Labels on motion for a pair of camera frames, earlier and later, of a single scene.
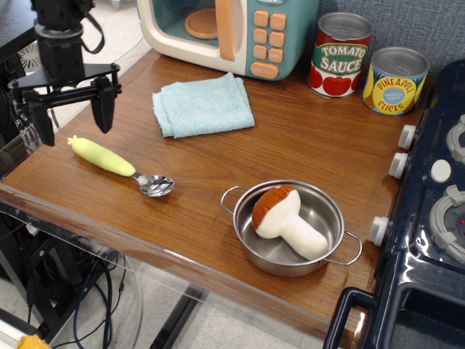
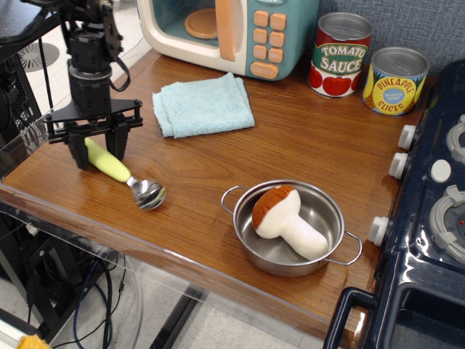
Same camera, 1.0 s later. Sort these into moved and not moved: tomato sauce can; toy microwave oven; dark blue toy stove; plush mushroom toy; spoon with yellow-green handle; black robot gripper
Moved: black robot gripper; spoon with yellow-green handle
Not moved: dark blue toy stove; plush mushroom toy; tomato sauce can; toy microwave oven
